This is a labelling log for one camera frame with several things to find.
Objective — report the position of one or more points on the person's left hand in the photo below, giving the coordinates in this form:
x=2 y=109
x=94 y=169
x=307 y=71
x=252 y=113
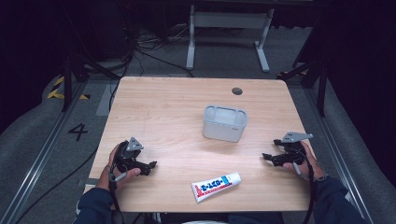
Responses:
x=107 y=177

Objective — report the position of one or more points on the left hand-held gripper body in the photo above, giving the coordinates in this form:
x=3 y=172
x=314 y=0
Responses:
x=126 y=155

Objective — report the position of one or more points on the person's right hand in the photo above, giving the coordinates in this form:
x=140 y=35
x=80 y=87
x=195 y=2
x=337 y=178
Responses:
x=314 y=165

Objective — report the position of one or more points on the grey plastic container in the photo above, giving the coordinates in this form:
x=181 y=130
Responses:
x=224 y=126

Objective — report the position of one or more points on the white metal desk frame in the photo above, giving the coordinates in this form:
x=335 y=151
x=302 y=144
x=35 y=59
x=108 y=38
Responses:
x=230 y=20

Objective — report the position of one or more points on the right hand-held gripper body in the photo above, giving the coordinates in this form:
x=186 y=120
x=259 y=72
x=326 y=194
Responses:
x=292 y=154

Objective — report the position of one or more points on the black metal stand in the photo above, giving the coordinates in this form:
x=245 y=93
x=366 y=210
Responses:
x=317 y=74
x=73 y=71

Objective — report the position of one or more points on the white toothpaste tube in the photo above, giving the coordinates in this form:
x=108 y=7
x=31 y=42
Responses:
x=216 y=186

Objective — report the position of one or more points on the yellow black hazard tape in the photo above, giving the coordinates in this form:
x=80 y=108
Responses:
x=56 y=91

